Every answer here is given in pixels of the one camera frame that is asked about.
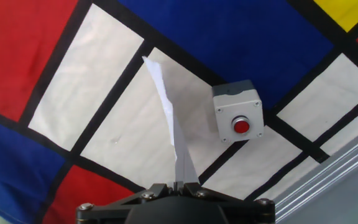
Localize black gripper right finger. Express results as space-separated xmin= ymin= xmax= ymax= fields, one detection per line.
xmin=178 ymin=182 xmax=275 ymax=224

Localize white paper sheet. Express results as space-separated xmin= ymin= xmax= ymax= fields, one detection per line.
xmin=141 ymin=55 xmax=201 ymax=185

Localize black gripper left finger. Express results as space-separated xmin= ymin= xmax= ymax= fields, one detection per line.
xmin=76 ymin=183 xmax=174 ymax=224

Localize grey red button box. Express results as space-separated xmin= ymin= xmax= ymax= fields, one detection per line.
xmin=211 ymin=79 xmax=265 ymax=146

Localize colour block tablecloth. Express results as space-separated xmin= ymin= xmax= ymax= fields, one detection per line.
xmin=0 ymin=0 xmax=358 ymax=224

